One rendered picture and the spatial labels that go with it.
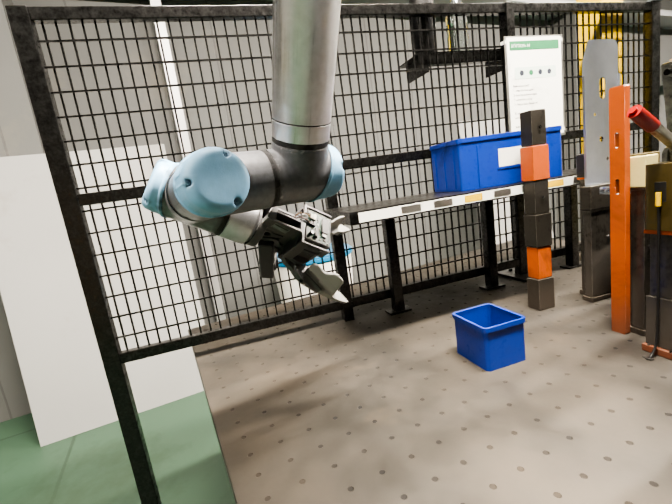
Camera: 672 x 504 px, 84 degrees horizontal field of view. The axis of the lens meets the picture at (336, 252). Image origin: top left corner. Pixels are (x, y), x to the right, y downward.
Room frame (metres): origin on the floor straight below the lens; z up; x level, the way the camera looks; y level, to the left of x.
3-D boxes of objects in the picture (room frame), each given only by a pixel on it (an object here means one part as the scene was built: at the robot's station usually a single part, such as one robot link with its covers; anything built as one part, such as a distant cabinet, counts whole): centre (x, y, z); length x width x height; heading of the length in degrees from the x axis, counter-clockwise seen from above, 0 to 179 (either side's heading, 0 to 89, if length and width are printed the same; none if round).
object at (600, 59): (0.95, -0.69, 1.17); 0.12 x 0.01 x 0.34; 106
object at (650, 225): (0.64, -0.58, 0.87); 0.10 x 0.07 x 0.35; 106
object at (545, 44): (1.25, -0.70, 1.30); 0.23 x 0.02 x 0.31; 106
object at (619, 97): (0.74, -0.58, 0.95); 0.03 x 0.01 x 0.50; 16
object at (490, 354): (0.73, -0.29, 0.74); 0.11 x 0.10 x 0.09; 16
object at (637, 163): (0.73, -0.61, 0.88); 0.04 x 0.04 x 0.37; 16
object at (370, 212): (1.05, -0.44, 1.01); 0.90 x 0.22 x 0.03; 106
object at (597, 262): (0.95, -0.69, 0.85); 0.12 x 0.03 x 0.30; 106
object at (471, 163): (1.06, -0.47, 1.10); 0.30 x 0.17 x 0.13; 101
